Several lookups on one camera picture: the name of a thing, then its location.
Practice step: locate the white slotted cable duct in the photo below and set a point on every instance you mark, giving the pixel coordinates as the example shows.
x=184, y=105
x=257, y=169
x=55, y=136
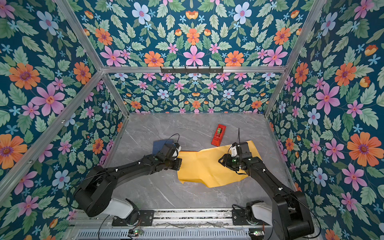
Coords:
x=164, y=234

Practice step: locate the black hook rail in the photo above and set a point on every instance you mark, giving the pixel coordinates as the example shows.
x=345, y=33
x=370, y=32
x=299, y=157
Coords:
x=191, y=70

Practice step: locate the red tape dispenser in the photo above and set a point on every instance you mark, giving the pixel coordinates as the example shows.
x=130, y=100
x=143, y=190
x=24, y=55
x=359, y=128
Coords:
x=219, y=135

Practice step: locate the blue gift box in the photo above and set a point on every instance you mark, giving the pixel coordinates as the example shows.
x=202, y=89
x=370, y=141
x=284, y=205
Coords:
x=158, y=145

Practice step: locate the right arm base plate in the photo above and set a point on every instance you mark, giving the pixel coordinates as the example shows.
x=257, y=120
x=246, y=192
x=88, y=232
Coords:
x=242, y=216

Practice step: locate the left small circuit board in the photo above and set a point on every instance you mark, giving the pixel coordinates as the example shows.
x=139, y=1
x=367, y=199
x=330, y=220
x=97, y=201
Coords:
x=135, y=233

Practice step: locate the aluminium mounting rail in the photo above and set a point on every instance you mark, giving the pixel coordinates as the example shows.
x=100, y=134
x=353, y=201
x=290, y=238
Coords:
x=208, y=218

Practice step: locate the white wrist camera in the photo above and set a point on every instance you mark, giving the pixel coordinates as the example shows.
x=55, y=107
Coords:
x=234, y=151
x=177, y=149

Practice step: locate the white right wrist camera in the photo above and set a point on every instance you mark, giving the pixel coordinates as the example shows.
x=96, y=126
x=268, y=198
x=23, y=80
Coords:
x=234, y=151

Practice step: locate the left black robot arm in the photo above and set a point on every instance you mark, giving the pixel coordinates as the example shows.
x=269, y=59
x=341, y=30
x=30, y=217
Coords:
x=94, y=193

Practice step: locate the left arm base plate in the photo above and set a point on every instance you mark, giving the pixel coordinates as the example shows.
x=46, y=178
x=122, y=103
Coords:
x=142, y=218

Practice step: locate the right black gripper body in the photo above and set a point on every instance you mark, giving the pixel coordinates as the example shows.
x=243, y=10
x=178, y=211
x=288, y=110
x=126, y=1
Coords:
x=232, y=162

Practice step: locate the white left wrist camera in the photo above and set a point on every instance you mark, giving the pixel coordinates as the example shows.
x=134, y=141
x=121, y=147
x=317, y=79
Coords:
x=177, y=149

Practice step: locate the small circuit board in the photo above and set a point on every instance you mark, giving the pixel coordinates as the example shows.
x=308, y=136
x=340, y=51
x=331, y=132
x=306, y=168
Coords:
x=256, y=234
x=135, y=233

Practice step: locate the right small circuit board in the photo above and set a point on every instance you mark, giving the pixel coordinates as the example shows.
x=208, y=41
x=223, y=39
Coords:
x=256, y=234

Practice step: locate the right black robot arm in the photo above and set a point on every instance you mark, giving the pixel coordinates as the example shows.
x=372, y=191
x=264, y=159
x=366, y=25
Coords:
x=289, y=214

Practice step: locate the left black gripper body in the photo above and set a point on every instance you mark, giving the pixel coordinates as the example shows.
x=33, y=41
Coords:
x=173, y=164

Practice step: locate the yellow orange wrapping paper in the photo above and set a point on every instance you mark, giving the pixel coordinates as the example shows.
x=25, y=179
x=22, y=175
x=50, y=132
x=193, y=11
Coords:
x=203, y=167

